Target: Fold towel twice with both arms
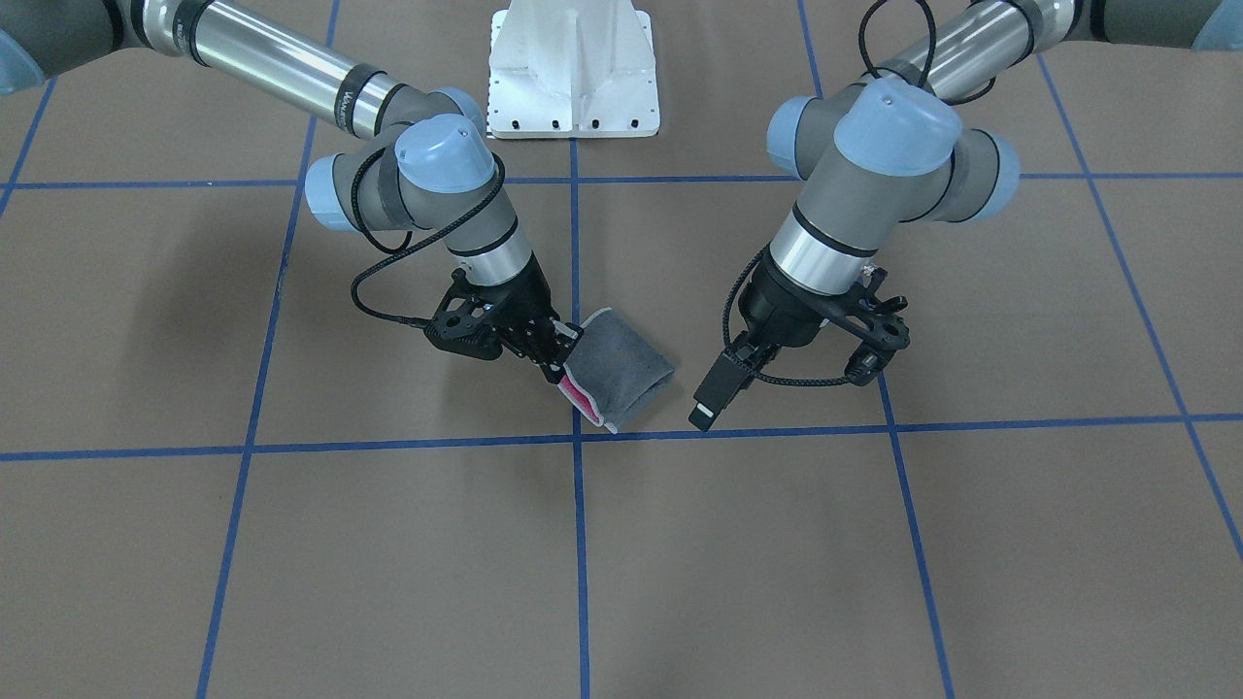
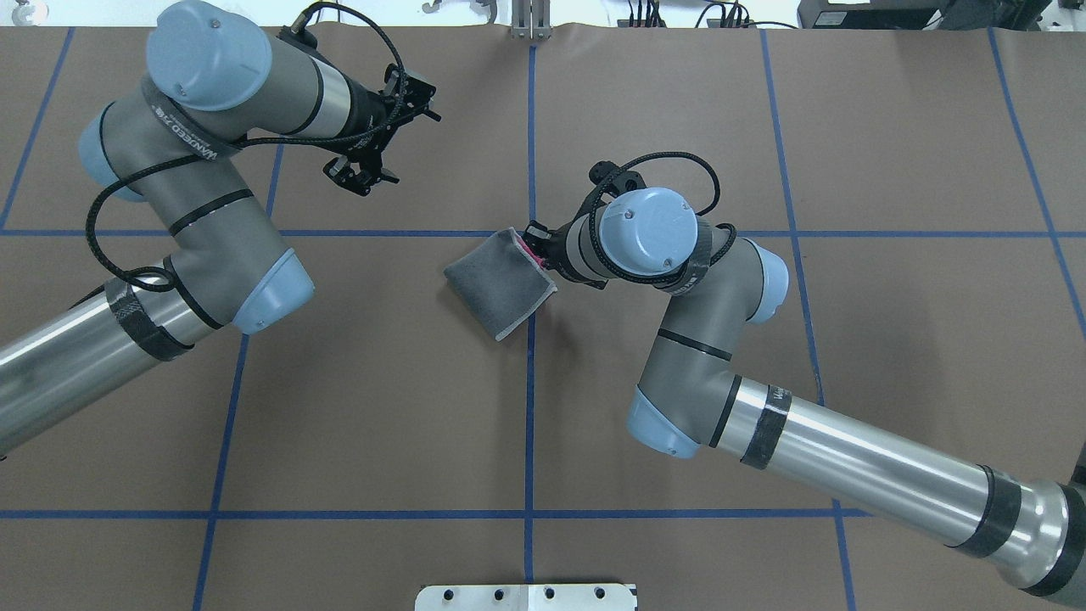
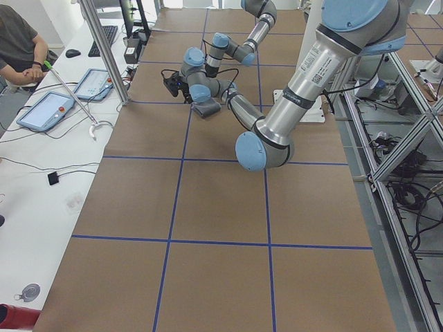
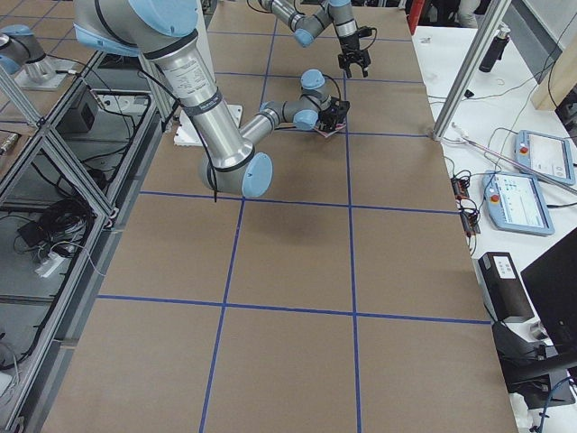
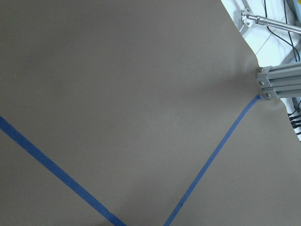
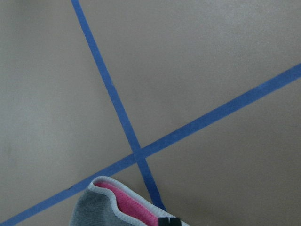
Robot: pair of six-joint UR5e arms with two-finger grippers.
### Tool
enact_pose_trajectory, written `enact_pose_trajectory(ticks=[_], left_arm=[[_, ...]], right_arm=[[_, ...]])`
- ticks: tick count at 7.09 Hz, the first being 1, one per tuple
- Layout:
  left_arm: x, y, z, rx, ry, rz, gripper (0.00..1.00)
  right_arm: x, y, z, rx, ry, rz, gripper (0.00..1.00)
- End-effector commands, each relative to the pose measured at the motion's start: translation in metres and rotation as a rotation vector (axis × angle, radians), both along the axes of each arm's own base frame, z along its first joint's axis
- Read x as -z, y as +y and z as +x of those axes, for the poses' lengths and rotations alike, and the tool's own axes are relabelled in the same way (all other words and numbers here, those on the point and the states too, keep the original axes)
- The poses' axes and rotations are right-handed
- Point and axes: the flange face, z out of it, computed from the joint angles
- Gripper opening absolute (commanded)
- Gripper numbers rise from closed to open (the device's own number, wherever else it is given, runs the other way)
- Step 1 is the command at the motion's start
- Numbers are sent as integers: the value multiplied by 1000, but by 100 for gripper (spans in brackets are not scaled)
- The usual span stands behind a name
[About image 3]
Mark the teach pendant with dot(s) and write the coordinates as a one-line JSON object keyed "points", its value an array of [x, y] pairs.
{"points": [[94, 85], [48, 111]]}

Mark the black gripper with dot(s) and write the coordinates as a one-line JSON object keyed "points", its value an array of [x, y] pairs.
{"points": [[187, 93]]}

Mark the far teach pendant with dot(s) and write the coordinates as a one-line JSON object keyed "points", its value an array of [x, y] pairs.
{"points": [[94, 85]]}

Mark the near teach pendant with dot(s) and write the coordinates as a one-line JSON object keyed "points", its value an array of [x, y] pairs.
{"points": [[48, 111]]}

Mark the small black square pad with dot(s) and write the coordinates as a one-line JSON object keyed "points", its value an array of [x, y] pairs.
{"points": [[53, 178]]}

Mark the black box with label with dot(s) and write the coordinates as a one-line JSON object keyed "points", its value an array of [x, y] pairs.
{"points": [[133, 50]]}

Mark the black monitor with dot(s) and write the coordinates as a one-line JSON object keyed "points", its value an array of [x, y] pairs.
{"points": [[129, 11]]}

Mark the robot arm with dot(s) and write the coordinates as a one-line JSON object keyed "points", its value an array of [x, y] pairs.
{"points": [[346, 29], [244, 53]]}

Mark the pink and grey towel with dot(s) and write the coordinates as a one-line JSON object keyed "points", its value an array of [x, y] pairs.
{"points": [[206, 109]]}

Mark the aluminium frame rail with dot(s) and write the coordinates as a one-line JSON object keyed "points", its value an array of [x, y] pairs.
{"points": [[396, 111]]}

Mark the seated person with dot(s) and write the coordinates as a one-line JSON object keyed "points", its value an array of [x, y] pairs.
{"points": [[23, 50]]}

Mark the red object at corner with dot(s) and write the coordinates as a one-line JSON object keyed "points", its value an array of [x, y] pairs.
{"points": [[18, 318]]}

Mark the black computer mouse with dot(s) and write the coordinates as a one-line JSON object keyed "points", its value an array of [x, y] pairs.
{"points": [[70, 53]]}

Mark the aluminium frame post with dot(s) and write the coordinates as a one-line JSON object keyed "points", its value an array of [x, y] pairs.
{"points": [[91, 17]]}

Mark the metal rod green tip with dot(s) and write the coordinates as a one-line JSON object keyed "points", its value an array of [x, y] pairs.
{"points": [[65, 85]]}

